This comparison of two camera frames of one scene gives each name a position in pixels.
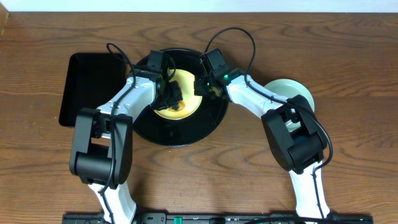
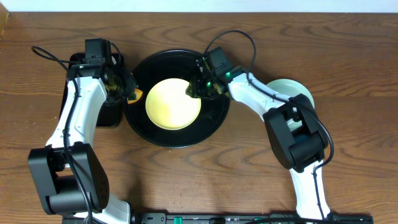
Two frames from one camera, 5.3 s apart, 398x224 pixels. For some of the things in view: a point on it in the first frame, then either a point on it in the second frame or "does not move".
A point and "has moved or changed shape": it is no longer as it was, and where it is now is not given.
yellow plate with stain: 191,102 has moved or changed shape
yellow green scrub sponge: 175,106 has moved or changed shape
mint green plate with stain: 287,88 does not move
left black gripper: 173,95 -> 128,86
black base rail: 218,218 does not move
